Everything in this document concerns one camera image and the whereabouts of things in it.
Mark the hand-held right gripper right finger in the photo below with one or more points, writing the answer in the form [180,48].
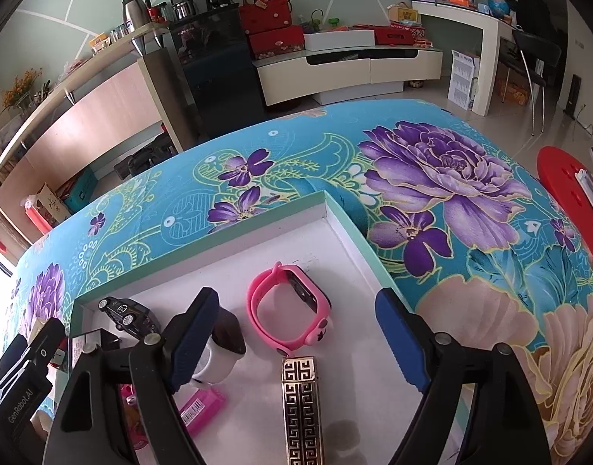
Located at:
[403,344]

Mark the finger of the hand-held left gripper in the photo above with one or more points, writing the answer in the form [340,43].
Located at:
[13,353]
[52,334]

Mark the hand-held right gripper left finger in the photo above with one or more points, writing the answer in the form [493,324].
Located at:
[192,344]

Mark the white watch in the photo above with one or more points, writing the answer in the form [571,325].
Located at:
[219,368]

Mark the black toy car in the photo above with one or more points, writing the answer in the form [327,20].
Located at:
[132,317]

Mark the pink watch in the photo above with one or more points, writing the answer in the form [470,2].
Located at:
[257,310]

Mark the gold patterned lighter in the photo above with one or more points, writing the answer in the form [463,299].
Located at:
[301,411]

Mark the white cardboard box green rim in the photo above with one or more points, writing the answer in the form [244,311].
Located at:
[306,232]

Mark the beige paper bag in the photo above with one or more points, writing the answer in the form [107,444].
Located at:
[54,203]

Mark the teal crate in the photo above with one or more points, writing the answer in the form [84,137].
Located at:
[81,191]

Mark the black bag under shelf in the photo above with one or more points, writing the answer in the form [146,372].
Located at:
[144,155]

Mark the wooden shelf unit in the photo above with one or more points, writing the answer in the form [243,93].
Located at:
[83,116]

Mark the red plastic stool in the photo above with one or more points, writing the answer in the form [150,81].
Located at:
[558,174]

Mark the papers on stool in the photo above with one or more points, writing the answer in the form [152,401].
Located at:
[592,184]

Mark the yellow flower bouquet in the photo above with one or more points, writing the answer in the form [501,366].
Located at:
[20,87]

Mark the white calendar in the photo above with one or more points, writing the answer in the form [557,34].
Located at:
[463,80]

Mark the white television stand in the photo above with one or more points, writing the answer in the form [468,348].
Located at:
[345,75]

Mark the black cabinet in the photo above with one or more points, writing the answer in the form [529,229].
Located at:
[219,68]

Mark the white desk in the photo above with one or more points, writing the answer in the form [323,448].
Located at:
[488,48]

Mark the flat red box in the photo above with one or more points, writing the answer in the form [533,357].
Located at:
[396,36]

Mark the flat white box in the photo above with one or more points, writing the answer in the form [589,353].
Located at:
[340,39]

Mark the red gift box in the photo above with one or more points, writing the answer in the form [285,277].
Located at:
[274,43]

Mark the black chair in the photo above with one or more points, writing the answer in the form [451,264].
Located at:
[536,53]

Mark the steel pot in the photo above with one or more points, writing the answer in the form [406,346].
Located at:
[183,10]

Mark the steel thermos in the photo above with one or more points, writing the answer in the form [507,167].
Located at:
[134,9]

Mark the red handbag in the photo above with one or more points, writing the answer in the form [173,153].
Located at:
[265,12]

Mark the blue globe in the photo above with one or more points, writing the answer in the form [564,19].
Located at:
[498,6]

